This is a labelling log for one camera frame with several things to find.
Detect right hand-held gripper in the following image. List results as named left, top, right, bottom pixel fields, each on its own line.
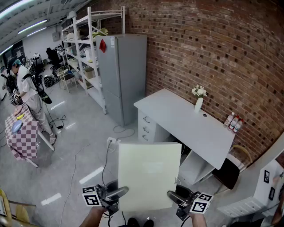
left=166, top=184, right=214, bottom=221

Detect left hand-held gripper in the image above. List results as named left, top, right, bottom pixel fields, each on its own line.
left=81, top=180, right=130, bottom=216

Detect cream rectangular board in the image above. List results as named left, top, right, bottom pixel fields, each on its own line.
left=117, top=141, right=183, bottom=212

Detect person's left forearm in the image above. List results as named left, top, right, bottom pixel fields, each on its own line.
left=79, top=206, right=110, bottom=227

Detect person's right forearm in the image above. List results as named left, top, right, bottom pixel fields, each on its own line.
left=188, top=212, right=208, bottom=227

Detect person's dark legs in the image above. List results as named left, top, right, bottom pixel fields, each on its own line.
left=127, top=217, right=155, bottom=227

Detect wooden chair with black seat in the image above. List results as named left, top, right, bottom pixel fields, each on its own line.
left=212, top=145, right=252, bottom=190

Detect white drawer unit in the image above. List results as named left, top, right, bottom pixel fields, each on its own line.
left=137, top=110, right=176, bottom=144

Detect white table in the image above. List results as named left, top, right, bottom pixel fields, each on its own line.
left=134, top=88, right=236, bottom=170

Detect white cabinet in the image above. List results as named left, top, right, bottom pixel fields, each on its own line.
left=216, top=133, right=284, bottom=219

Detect white cap clear bottle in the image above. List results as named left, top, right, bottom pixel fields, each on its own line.
left=223, top=112, right=235, bottom=128

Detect white vase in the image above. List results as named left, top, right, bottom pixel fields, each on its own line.
left=194, top=97, right=204, bottom=114

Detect light wooden chair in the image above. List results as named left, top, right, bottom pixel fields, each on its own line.
left=0, top=188, right=37, bottom=227

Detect white flower bouquet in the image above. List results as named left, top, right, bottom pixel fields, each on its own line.
left=191, top=84, right=207, bottom=98

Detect checkered cloth table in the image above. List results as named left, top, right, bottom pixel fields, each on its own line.
left=4, top=106, right=55, bottom=168

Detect grey refrigerator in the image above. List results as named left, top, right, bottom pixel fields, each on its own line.
left=95, top=33, right=148, bottom=127

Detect blue plate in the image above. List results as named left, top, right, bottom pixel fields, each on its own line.
left=11, top=120, right=24, bottom=134

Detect black and white bag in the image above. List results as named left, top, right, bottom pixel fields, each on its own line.
left=43, top=75, right=55, bottom=88

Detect white metal shelving rack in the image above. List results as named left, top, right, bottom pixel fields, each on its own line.
left=60, top=6, right=126, bottom=115

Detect black office chair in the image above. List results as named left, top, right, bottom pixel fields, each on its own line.
left=32, top=53, right=45, bottom=74
left=46, top=47, right=62, bottom=70

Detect ceiling tube light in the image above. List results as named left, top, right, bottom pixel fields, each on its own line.
left=26, top=27, right=47, bottom=37
left=17, top=19, right=48, bottom=35

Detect white floor cable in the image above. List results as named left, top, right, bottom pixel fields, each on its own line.
left=59, top=143, right=92, bottom=227

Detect white frame chair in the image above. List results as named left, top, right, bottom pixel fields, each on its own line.
left=56, top=67, right=78, bottom=93

